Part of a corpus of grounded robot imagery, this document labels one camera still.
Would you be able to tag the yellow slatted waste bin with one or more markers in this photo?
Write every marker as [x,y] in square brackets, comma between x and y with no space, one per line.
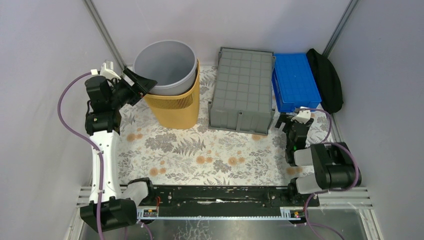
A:
[179,112]

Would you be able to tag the floral patterned table mat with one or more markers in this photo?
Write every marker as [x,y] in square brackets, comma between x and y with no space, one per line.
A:
[200,155]

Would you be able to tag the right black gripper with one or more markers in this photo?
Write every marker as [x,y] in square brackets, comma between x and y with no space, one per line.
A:
[284,118]

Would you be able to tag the grey plastic waste bin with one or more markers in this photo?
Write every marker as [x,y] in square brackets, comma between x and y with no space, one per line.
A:
[171,63]

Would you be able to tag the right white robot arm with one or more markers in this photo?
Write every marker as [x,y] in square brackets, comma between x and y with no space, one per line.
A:
[333,165]

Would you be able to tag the black cloth bundle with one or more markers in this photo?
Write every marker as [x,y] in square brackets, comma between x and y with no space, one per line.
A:
[327,81]

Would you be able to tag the aluminium frame base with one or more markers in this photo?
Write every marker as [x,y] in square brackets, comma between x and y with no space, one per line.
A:
[357,199]

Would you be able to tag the blue plastic divided crate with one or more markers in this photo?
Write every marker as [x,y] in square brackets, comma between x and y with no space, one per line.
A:
[293,83]

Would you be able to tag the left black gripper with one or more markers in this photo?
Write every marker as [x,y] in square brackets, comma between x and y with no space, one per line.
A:
[131,85]

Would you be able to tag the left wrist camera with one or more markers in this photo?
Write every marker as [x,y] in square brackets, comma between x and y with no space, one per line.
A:
[106,70]

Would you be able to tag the large grey plastic crate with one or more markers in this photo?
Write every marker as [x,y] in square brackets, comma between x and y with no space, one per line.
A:
[242,99]

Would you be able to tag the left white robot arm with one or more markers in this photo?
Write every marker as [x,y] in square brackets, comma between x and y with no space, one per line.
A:
[109,207]

